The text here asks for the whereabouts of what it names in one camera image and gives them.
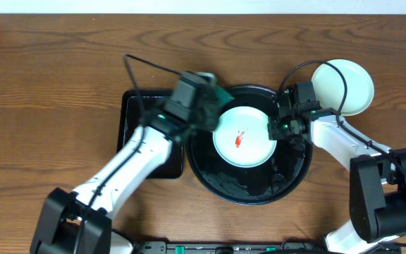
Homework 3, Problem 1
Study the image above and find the green scouring sponge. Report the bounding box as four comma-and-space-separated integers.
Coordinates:
212, 85, 235, 108

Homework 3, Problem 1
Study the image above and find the light blue plate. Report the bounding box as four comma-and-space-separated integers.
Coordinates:
213, 106, 277, 168
312, 59, 374, 109

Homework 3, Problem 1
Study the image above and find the yellow plate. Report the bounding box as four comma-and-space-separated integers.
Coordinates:
341, 107, 367, 116

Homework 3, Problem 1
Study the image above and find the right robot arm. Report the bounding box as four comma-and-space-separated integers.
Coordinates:
267, 109, 406, 253

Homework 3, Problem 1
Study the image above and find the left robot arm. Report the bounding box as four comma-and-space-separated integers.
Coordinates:
30, 90, 232, 253

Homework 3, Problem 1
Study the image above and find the black rectangular water tray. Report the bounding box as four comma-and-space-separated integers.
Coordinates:
117, 90, 184, 179

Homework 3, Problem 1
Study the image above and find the black round tray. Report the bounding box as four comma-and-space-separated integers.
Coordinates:
185, 84, 313, 206

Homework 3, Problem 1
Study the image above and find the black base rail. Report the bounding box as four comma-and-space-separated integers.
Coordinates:
133, 241, 327, 254

